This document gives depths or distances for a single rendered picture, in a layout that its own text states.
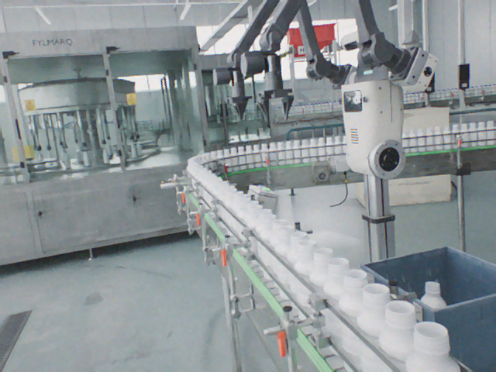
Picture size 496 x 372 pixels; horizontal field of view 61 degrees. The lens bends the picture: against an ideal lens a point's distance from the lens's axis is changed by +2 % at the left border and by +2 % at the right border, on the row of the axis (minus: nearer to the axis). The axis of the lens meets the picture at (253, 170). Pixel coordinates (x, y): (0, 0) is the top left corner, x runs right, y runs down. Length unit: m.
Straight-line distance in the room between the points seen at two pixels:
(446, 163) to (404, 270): 1.97
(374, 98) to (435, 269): 0.65
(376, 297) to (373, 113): 1.11
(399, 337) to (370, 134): 1.17
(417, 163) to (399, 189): 2.44
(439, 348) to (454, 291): 0.95
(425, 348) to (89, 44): 4.35
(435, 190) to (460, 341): 4.71
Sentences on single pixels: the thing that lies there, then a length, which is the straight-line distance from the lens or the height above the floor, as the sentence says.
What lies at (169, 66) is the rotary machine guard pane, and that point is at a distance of 4.65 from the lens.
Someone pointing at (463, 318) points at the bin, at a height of 0.91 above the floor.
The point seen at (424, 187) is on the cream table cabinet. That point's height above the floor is 0.20.
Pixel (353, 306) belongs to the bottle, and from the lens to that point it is 0.71.
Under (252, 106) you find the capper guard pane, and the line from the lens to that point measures 6.77.
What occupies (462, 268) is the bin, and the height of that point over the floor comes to 0.90.
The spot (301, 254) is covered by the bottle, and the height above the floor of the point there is 1.15.
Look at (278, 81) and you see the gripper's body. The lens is 1.33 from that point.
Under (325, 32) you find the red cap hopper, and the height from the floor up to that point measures 2.64.
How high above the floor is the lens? 1.45
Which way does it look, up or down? 9 degrees down
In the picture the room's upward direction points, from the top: 6 degrees counter-clockwise
